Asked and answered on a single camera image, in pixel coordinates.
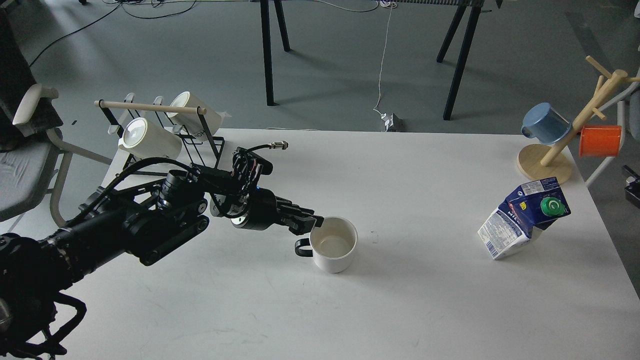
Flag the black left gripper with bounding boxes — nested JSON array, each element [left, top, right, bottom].
[[231, 187, 325, 236]]

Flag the white mug black handle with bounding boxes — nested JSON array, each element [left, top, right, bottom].
[[294, 216, 359, 274]]

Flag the blue white milk carton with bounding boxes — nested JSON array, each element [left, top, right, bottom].
[[477, 177, 571, 260]]

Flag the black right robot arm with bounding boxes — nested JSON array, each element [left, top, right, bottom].
[[621, 164, 640, 208]]

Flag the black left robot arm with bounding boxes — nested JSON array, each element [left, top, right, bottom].
[[0, 146, 324, 359]]

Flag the white mug rear on rack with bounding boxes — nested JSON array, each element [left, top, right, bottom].
[[166, 91, 223, 142]]

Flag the white mug on rack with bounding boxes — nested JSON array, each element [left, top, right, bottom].
[[118, 117, 183, 160], [166, 91, 223, 142]]

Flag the white mug front on rack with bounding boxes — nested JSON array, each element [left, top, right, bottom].
[[118, 117, 183, 160]]

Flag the black table legs left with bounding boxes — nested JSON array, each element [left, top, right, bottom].
[[258, 0, 291, 107]]

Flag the black table legs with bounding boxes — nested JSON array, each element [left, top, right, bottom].
[[436, 0, 484, 121], [258, 0, 291, 107]]

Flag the wooden mug tree stand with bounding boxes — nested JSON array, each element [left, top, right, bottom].
[[516, 55, 639, 184]]

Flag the blue mug on tree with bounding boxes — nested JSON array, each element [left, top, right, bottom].
[[520, 102, 572, 145]]

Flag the grey office chair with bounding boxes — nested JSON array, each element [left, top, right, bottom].
[[0, 10, 112, 227]]

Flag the black table legs right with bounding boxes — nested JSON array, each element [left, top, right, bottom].
[[436, 0, 484, 121]]

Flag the orange mug on tree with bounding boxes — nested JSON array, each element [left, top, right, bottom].
[[578, 125, 622, 158]]

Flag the black wire mug rack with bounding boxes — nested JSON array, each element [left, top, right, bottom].
[[94, 96, 226, 170]]

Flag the white power cable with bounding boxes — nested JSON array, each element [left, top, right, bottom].
[[372, 0, 398, 121]]

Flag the black floor cable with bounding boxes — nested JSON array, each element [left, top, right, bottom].
[[27, 0, 198, 68]]

